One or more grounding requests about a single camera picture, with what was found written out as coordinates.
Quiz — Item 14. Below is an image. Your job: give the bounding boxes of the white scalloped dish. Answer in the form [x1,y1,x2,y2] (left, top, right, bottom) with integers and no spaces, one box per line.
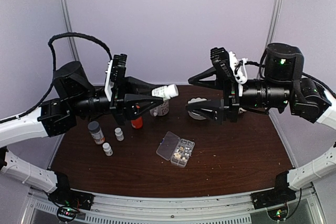
[187,97,206,121]

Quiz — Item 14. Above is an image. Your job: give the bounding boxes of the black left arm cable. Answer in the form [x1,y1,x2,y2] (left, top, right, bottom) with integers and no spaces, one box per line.
[0,32,113,125]

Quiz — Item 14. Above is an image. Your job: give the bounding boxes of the aluminium frame post right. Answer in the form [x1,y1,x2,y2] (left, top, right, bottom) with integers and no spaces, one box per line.
[254,0,286,91]

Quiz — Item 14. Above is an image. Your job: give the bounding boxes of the aluminium frame post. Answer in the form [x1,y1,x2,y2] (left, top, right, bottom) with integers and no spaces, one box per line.
[60,0,80,61]
[254,0,286,91]

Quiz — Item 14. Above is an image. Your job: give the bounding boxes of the clear plastic pill organizer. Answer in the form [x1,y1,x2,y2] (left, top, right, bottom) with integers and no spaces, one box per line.
[156,131,195,168]

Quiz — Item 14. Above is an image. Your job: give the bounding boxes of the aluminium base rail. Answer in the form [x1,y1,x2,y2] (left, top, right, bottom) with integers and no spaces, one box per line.
[21,177,321,224]

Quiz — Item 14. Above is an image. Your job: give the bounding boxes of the small white pill bottle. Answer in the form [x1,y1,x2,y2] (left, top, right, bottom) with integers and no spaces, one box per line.
[102,142,113,156]

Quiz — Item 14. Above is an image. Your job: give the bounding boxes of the orange pill bottle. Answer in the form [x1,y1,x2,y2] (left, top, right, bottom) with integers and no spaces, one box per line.
[131,117,143,129]

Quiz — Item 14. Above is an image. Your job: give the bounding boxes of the yellow-lined patterned mug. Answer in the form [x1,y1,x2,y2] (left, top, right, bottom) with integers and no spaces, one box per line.
[150,100,169,117]

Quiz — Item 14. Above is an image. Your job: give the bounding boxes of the grey-capped orange label bottle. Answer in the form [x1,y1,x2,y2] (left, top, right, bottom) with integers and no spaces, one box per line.
[87,121,105,145]

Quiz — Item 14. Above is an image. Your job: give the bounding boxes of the aluminium frame post left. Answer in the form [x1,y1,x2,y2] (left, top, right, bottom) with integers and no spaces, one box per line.
[60,0,80,61]

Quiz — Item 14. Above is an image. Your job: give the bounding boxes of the white pills in organizer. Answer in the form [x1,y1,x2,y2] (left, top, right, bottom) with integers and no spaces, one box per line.
[173,152,189,162]

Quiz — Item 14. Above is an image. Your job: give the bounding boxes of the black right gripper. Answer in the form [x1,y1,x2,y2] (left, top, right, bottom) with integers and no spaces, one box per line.
[184,65,291,125]

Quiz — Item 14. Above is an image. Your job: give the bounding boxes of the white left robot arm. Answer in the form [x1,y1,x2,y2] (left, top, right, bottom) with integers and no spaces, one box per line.
[1,55,164,205]

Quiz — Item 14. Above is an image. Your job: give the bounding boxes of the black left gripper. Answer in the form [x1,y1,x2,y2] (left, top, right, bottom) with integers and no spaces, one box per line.
[69,76,164,126]

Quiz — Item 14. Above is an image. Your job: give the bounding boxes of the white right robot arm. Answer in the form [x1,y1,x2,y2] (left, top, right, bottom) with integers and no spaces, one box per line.
[186,42,335,129]

